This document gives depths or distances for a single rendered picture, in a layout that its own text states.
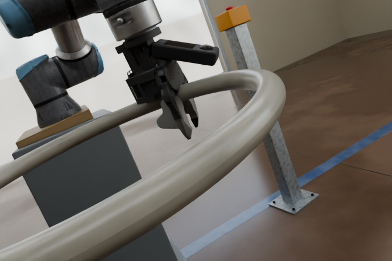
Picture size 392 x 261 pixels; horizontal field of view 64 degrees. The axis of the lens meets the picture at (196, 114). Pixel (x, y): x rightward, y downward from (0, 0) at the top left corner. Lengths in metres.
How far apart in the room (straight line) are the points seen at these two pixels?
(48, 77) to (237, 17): 0.89
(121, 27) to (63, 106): 0.92
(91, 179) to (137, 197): 1.16
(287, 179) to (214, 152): 1.58
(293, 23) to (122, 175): 6.01
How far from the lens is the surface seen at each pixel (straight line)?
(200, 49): 0.55
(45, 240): 0.20
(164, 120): 0.59
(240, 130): 0.23
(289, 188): 1.80
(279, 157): 1.72
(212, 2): 6.11
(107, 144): 1.33
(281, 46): 6.73
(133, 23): 0.54
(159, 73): 0.56
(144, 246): 1.49
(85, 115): 1.38
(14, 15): 0.64
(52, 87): 1.44
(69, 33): 1.36
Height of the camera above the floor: 0.97
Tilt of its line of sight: 11 degrees down
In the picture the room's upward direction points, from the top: 21 degrees counter-clockwise
